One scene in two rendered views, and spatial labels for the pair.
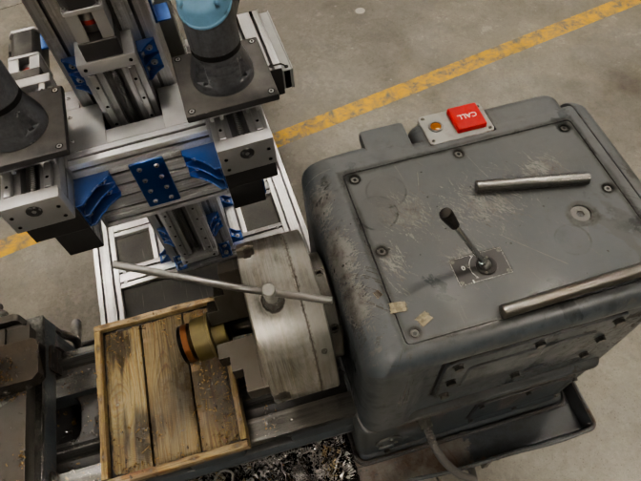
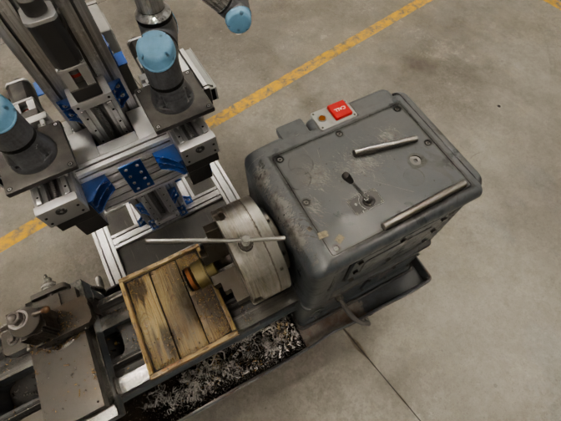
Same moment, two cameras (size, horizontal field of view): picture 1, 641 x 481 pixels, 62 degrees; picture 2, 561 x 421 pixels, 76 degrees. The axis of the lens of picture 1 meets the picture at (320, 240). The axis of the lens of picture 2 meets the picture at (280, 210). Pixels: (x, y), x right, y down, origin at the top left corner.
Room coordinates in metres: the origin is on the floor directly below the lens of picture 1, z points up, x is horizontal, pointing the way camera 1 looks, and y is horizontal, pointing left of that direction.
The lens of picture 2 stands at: (0.02, 0.10, 2.14)
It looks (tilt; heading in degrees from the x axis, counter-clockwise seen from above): 63 degrees down; 343
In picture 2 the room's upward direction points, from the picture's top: straight up
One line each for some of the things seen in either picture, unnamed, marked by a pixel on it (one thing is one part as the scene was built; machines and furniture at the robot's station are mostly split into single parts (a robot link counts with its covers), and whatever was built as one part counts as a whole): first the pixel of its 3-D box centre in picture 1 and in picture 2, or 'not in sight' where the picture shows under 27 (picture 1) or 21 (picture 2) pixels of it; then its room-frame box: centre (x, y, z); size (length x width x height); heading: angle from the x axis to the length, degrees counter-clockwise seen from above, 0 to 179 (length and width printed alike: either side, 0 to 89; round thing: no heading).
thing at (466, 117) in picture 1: (465, 118); (339, 110); (0.74, -0.31, 1.26); 0.06 x 0.06 x 0.02; 11
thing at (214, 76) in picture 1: (218, 57); (169, 88); (1.05, 0.20, 1.21); 0.15 x 0.15 x 0.10
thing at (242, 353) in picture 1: (253, 369); (236, 287); (0.33, 0.15, 1.08); 0.12 x 0.11 x 0.05; 11
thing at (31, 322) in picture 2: not in sight; (21, 321); (0.40, 0.72, 1.13); 0.08 x 0.08 x 0.03
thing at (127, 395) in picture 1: (168, 385); (177, 306); (0.38, 0.37, 0.89); 0.36 x 0.30 x 0.04; 11
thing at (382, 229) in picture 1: (467, 261); (351, 197); (0.53, -0.30, 1.06); 0.59 x 0.48 x 0.39; 101
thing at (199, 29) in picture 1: (208, 11); (159, 58); (1.06, 0.20, 1.33); 0.13 x 0.12 x 0.14; 172
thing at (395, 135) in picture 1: (385, 145); (293, 134); (0.71, -0.15, 1.24); 0.09 x 0.08 x 0.03; 101
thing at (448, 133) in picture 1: (453, 132); (332, 119); (0.73, -0.29, 1.23); 0.13 x 0.08 x 0.05; 101
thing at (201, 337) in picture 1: (205, 337); (201, 273); (0.41, 0.24, 1.08); 0.09 x 0.09 x 0.09; 12
